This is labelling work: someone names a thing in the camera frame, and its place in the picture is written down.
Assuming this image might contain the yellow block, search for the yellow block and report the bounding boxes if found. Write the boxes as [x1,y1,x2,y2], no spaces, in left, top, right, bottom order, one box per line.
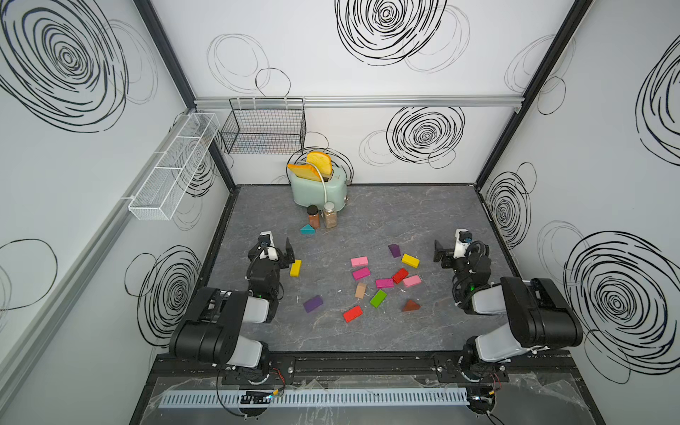
[290,260,303,277]
[401,253,421,268]

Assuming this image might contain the beige spice jar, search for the beige spice jar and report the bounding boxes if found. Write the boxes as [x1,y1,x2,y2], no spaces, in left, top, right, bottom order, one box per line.
[323,202,338,228]

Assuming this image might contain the purple block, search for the purple block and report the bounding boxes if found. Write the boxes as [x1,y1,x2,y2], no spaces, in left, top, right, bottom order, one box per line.
[303,296,323,313]
[388,244,401,258]

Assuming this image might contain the magenta block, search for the magenta block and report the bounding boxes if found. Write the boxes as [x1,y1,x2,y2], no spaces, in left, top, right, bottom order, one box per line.
[352,267,371,281]
[375,279,395,290]

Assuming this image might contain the light pink block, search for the light pink block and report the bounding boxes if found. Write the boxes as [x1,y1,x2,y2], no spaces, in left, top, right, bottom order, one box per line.
[351,257,368,267]
[403,276,423,288]

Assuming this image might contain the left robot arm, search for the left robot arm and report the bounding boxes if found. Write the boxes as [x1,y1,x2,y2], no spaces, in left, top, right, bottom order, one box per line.
[168,231,296,374]

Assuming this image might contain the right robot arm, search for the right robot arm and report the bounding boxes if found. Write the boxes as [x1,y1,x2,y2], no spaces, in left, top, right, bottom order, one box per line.
[433,232,584,381]

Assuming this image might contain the teal triangle block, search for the teal triangle block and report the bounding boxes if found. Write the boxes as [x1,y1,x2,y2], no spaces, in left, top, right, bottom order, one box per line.
[300,224,316,235]

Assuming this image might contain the brown spice jar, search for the brown spice jar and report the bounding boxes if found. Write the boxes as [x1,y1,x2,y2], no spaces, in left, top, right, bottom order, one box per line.
[306,205,322,230]

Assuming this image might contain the red block upper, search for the red block upper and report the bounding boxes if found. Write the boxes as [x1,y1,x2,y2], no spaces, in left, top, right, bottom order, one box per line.
[391,268,409,284]

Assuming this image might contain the red block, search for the red block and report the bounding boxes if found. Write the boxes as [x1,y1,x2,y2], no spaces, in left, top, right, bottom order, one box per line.
[343,306,363,323]
[391,268,409,284]

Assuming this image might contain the brown triangle block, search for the brown triangle block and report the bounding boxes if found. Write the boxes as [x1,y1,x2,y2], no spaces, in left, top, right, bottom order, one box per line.
[402,299,421,313]

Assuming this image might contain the mint green toaster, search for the mint green toaster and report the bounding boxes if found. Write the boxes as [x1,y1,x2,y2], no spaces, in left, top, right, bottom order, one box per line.
[287,166,347,211]

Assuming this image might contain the tan wooden block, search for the tan wooden block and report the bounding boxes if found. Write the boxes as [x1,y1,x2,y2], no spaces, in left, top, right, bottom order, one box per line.
[355,283,367,299]

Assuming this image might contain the green block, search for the green block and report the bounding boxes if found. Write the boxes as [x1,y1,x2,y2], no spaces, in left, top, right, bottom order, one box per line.
[370,290,387,308]

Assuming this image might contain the yellow toast slice front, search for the yellow toast slice front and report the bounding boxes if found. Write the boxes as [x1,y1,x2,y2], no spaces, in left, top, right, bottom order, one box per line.
[287,164,323,182]

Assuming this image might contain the yellow toast slice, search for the yellow toast slice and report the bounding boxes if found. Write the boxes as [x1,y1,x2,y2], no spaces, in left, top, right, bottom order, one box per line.
[287,164,323,182]
[306,151,334,179]

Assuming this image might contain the red block lower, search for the red block lower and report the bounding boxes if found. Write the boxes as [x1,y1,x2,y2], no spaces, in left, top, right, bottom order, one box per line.
[343,306,363,323]

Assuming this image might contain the yellow toast slice back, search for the yellow toast slice back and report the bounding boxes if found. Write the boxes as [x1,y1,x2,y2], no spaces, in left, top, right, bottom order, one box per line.
[306,151,334,179]

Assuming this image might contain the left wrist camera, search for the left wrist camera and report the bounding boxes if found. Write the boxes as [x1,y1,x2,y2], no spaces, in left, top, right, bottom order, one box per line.
[257,231,279,261]

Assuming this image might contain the white toaster cable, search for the white toaster cable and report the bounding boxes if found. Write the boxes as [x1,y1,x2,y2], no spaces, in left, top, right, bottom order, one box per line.
[310,161,333,206]

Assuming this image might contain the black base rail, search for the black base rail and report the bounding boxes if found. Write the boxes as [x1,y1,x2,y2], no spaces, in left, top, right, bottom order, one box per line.
[147,351,576,385]

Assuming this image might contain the white wire shelf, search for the white wire shelf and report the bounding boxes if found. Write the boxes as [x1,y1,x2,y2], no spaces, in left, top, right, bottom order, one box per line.
[129,113,220,221]

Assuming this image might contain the black wire basket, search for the black wire basket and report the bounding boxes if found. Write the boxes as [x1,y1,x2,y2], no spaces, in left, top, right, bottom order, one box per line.
[221,97,306,155]

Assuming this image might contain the grey slotted cable duct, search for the grey slotted cable duct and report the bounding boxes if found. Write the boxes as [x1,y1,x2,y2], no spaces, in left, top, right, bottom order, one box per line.
[159,388,469,408]

